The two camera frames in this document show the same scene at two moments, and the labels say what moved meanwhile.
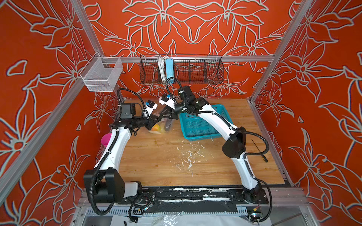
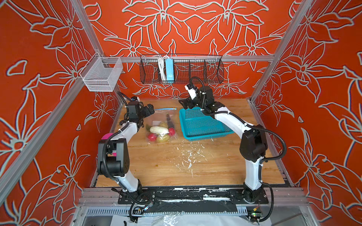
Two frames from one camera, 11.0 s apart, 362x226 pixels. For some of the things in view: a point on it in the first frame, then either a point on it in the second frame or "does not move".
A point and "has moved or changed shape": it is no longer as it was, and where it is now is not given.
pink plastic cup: (105, 138) does not move
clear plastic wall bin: (101, 74) does not move
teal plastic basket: (193, 128) does not move
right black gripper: (171, 112) → (185, 104)
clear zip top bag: (159, 127) has moved or changed shape
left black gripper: (151, 121) → (150, 109)
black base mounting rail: (194, 195) does not move
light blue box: (169, 69) does not move
